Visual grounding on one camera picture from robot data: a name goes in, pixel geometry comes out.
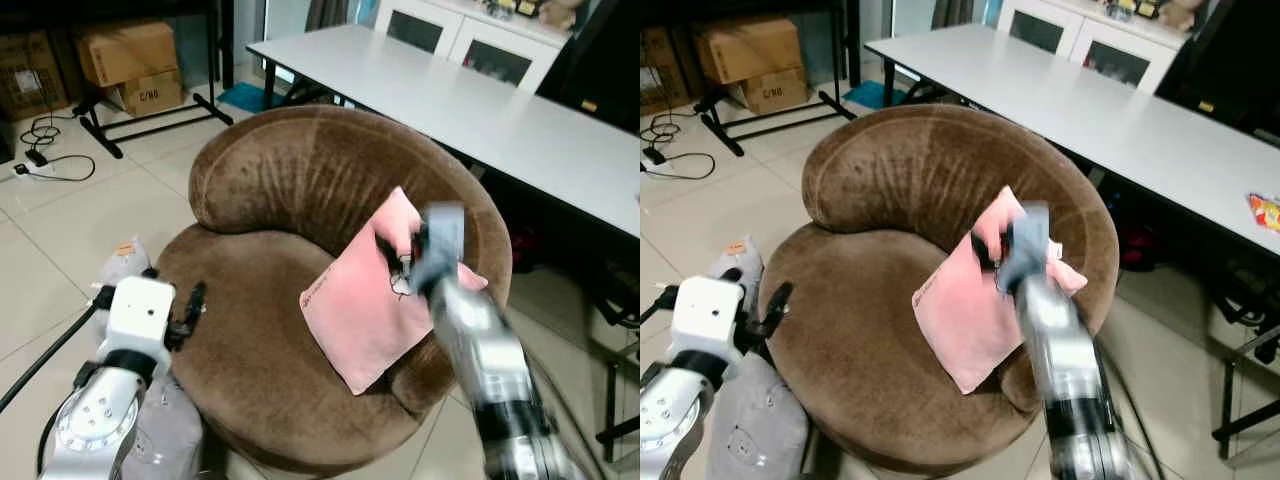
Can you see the brown round plush sofa chair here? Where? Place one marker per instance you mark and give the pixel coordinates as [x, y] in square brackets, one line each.
[870, 310]
[260, 300]

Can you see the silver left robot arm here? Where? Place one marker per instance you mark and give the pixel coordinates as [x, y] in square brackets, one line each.
[100, 415]
[670, 420]

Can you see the pink square pillow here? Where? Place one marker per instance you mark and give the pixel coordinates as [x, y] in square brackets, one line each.
[965, 310]
[360, 310]

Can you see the black metal rack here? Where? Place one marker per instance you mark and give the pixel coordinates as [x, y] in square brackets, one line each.
[150, 128]
[770, 125]

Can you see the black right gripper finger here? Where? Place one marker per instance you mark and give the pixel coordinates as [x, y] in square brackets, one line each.
[398, 282]
[988, 277]
[388, 250]
[980, 246]

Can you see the large plain cardboard box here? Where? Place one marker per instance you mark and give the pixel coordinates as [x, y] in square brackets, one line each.
[125, 50]
[750, 48]

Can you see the long white table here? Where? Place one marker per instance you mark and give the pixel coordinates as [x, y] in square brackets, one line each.
[1090, 110]
[480, 110]

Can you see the black chair back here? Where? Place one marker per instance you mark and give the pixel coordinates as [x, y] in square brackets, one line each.
[600, 60]
[1230, 60]

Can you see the red item under table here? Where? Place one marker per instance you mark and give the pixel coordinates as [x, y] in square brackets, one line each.
[1138, 248]
[525, 250]

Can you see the colourful snack packet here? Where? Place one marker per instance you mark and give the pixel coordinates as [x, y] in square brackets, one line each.
[1266, 212]

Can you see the brown teddy toy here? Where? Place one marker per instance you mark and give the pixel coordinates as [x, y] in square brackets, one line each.
[1180, 12]
[558, 12]

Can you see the teal floor mat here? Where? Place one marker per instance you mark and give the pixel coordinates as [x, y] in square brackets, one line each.
[250, 97]
[872, 94]

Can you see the white cabinet with glass doors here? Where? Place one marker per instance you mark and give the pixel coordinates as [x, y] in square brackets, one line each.
[470, 45]
[1090, 45]

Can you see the small marked cardboard box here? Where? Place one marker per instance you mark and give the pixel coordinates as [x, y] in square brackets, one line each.
[150, 95]
[775, 92]

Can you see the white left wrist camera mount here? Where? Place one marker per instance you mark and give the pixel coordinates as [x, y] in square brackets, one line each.
[705, 312]
[138, 312]

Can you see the dark printed cardboard box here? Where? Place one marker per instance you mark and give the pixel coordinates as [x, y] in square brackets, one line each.
[30, 75]
[660, 70]

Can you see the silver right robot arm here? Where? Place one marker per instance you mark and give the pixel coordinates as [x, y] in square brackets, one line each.
[490, 370]
[1070, 370]

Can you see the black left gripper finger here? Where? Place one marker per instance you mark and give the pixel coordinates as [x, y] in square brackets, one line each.
[778, 303]
[104, 297]
[664, 297]
[196, 303]

